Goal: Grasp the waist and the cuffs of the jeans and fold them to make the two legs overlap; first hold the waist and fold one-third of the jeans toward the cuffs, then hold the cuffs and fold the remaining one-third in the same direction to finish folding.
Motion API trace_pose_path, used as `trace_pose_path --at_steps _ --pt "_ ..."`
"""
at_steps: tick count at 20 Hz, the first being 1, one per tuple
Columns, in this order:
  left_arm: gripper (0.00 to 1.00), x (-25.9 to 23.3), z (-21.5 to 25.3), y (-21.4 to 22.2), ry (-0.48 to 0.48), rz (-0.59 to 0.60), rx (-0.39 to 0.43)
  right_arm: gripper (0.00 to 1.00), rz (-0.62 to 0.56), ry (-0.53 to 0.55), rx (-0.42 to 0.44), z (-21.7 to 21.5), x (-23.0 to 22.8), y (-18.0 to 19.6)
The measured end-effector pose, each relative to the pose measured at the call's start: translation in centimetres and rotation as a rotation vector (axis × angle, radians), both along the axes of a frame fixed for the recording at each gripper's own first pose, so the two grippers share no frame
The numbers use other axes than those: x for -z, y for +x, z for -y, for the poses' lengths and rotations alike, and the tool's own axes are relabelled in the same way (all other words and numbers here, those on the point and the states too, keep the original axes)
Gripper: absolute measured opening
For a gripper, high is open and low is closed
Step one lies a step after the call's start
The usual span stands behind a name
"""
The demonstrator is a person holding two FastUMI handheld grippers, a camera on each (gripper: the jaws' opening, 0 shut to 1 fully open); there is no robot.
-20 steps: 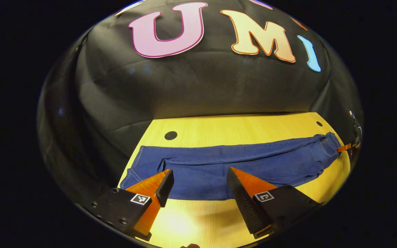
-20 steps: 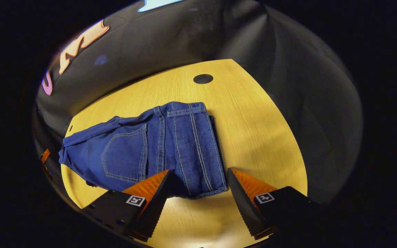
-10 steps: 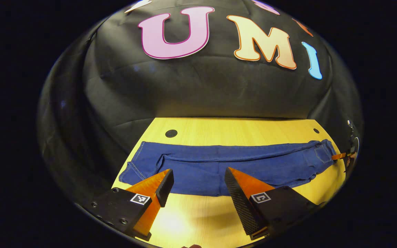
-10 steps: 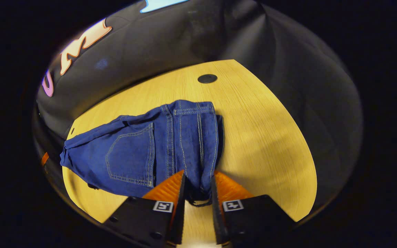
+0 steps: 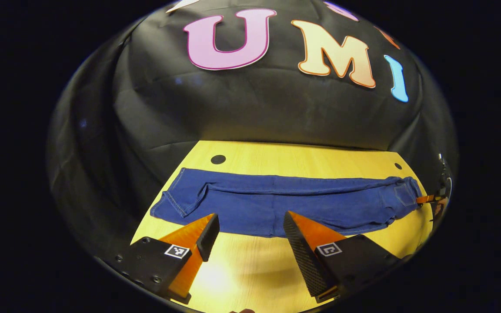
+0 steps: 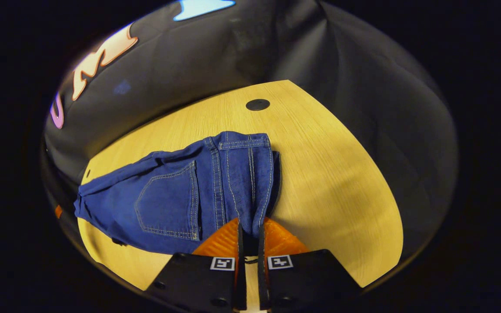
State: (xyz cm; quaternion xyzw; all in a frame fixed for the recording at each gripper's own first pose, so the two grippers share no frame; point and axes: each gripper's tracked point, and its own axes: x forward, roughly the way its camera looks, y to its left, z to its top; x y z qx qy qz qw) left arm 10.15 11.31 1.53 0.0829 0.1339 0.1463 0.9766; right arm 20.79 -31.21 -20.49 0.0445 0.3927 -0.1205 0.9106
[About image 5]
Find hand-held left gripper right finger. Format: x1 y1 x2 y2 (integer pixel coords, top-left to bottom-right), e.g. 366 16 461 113
283 211 403 304

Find blue jeans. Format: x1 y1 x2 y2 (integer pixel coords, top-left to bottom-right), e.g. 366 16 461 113
150 167 424 238

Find black backdrop cloth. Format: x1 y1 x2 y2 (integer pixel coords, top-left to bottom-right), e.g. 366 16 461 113
46 0 458 261

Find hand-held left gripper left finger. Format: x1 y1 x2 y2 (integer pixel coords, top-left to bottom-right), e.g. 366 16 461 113
114 213 220 305

